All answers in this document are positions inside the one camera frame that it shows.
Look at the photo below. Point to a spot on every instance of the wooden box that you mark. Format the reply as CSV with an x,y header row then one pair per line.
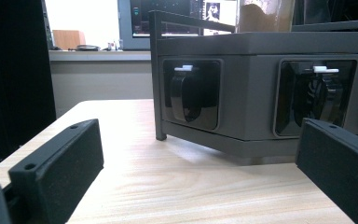
x,y
68,39

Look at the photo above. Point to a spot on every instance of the black curtain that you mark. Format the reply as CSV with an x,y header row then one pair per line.
x,y
12,71

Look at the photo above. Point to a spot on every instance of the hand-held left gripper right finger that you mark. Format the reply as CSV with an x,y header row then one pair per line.
x,y
338,165

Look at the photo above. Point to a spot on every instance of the grey corner rack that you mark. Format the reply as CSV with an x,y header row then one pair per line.
x,y
248,93

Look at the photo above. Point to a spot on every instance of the long office desk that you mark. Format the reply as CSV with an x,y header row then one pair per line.
x,y
99,55

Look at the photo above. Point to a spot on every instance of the monitor with white screen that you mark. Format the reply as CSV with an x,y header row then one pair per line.
x,y
227,9

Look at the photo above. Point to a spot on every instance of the monitor with dark screen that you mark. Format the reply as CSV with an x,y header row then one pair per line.
x,y
161,17

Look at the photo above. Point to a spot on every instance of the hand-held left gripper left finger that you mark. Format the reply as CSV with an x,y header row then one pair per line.
x,y
59,171

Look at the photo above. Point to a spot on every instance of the dark flat object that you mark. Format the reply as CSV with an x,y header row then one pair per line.
x,y
87,47

